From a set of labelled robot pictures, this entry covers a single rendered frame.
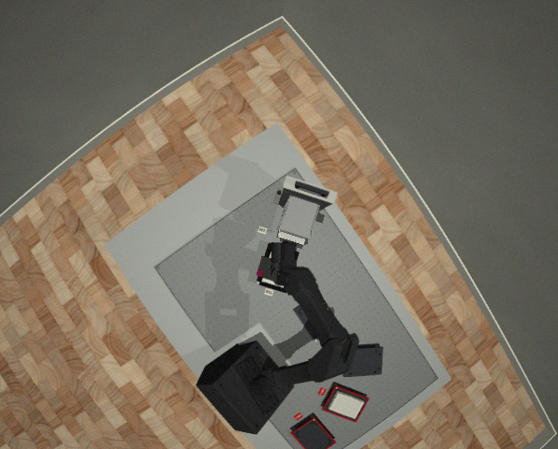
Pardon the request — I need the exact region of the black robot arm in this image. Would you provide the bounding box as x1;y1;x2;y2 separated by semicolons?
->
236;240;360;415

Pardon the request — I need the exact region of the grey tower with black slots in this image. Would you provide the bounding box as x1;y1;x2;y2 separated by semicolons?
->
271;188;331;239

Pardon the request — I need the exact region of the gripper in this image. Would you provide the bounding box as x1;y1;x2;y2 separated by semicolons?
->
257;256;272;281

